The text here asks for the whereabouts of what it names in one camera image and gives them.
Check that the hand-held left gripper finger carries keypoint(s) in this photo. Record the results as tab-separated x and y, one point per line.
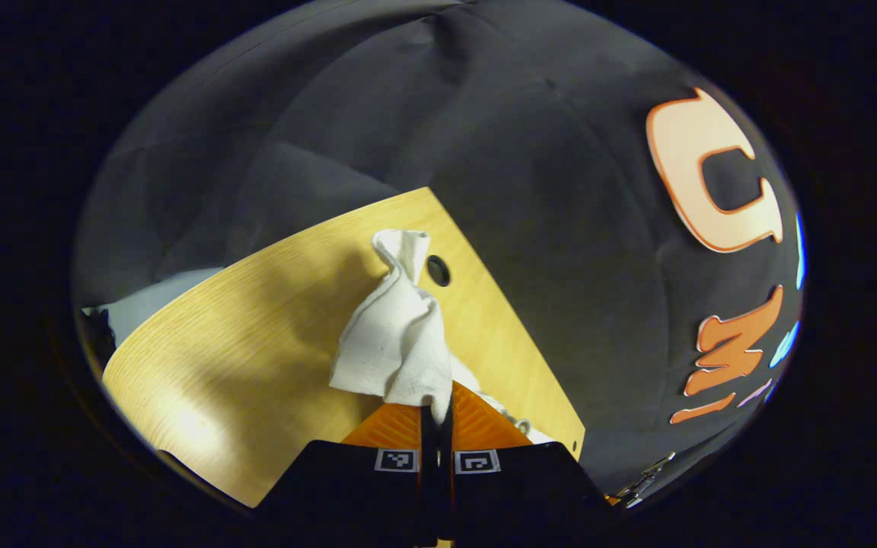
429	445
446	449

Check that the white jeans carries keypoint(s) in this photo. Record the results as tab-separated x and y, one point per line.
397	342

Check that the metal clamp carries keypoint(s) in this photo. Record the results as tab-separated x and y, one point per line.
648	479

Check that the black backdrop cloth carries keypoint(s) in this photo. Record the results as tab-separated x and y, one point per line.
522	152

